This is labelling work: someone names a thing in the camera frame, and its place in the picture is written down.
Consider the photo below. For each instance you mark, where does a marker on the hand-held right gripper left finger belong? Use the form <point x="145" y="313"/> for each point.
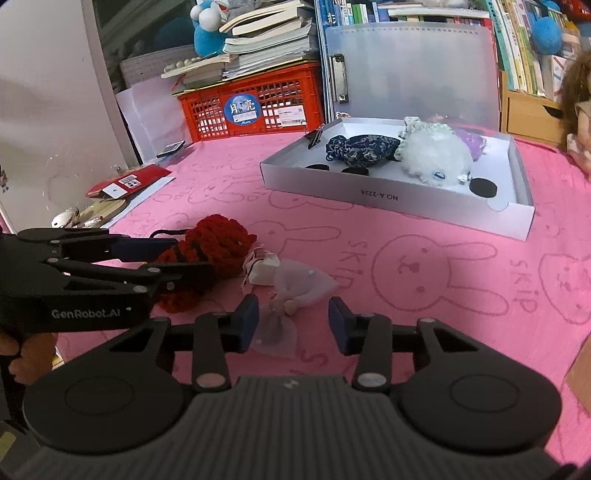
<point x="249" y="323"/>

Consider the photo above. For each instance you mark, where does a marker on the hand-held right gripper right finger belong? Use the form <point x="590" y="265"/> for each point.
<point x="337" y="327"/>

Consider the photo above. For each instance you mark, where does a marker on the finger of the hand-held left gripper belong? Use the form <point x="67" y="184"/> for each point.
<point x="138" y="247"/>
<point x="175" y="277"/>

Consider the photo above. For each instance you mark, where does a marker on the red crochet pouch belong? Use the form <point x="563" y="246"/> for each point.
<point x="217" y="240"/>

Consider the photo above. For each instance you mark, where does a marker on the white gauze pouch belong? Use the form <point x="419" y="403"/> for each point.
<point x="300" y="281"/>

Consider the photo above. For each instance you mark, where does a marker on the white cardboard box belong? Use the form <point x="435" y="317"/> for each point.
<point x="392" y="198"/>

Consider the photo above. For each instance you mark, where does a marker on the dark blue floral pouch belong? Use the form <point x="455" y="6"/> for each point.
<point x="360" y="150"/>

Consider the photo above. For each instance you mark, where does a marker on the person's left hand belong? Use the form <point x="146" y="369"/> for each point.
<point x="32" y="360"/>

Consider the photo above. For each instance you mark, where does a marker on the white paper tag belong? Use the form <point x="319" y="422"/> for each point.
<point x="265" y="272"/>

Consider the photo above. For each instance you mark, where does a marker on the red envelope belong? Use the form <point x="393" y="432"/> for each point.
<point x="147" y="175"/>

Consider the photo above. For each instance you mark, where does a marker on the small black card case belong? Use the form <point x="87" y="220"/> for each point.
<point x="171" y="148"/>

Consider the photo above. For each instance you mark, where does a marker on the pink bunny printed blanket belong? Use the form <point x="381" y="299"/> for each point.
<point x="461" y="300"/>

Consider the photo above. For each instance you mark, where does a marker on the white plastic sheet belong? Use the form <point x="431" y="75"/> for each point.
<point x="138" y="115"/>

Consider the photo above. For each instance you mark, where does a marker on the red plastic crate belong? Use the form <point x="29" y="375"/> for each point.
<point x="207" y="110"/>

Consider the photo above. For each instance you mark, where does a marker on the black round foam pad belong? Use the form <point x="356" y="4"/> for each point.
<point x="355" y="170"/>
<point x="317" y="167"/>
<point x="482" y="187"/>

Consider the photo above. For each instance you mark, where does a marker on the grey woven storage box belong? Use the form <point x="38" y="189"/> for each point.
<point x="138" y="64"/>

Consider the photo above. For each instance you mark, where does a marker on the black binder clip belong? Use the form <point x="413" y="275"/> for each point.
<point x="314" y="137"/>

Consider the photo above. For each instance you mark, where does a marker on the white fluffy pouch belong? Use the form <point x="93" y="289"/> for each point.
<point x="434" y="152"/>

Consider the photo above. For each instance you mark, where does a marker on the blue cat plush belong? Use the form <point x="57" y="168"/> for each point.
<point x="207" y="41"/>

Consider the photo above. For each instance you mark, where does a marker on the floral doll hat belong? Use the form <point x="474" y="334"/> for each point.
<point x="413" y="124"/>

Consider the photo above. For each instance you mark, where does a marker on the purple pouch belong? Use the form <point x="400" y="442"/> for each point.
<point x="473" y="143"/>

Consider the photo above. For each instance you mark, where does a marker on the stack of books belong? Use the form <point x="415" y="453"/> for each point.
<point x="268" y="46"/>

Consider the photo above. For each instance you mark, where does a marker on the brown cardboard piece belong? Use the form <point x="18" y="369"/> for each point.
<point x="581" y="378"/>

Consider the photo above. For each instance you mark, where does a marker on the clear plastic clip folder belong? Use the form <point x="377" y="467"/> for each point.
<point x="415" y="74"/>

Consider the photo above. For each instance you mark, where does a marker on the wooden desk organizer with drawer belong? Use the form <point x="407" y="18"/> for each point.
<point x="521" y="115"/>

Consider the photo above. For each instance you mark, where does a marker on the row of thin blue books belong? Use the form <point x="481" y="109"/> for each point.
<point x="351" y="11"/>

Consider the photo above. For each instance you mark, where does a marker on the row of green spine books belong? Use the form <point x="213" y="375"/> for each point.
<point x="517" y="46"/>

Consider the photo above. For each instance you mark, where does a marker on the brown haired baby doll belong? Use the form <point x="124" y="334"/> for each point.
<point x="579" y="83"/>

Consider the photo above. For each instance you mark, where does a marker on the large blue white plush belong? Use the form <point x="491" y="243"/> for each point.
<point x="545" y="32"/>

